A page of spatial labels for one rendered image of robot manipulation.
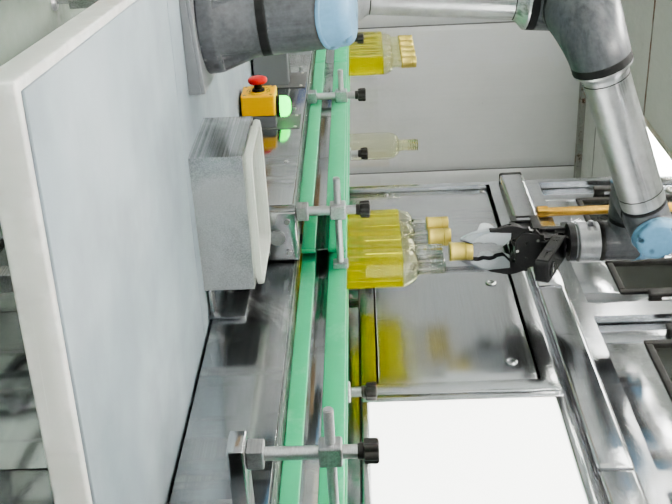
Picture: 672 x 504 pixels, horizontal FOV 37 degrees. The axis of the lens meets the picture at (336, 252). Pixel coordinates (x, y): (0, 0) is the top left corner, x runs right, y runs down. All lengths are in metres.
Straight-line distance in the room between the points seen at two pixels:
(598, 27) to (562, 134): 6.64
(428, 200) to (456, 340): 0.69
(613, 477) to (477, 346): 0.40
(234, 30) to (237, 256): 0.33
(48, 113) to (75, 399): 0.25
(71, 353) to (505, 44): 7.14
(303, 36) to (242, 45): 0.09
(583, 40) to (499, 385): 0.58
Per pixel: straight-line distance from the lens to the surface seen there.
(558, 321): 1.91
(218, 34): 1.49
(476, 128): 8.08
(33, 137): 0.81
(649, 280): 2.17
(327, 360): 1.49
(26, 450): 1.74
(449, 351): 1.81
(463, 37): 7.83
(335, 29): 1.50
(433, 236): 1.90
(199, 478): 1.27
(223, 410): 1.38
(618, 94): 1.62
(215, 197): 1.47
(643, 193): 1.71
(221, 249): 1.51
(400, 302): 1.95
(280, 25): 1.49
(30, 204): 0.82
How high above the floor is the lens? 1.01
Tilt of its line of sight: 2 degrees down
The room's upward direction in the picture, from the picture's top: 88 degrees clockwise
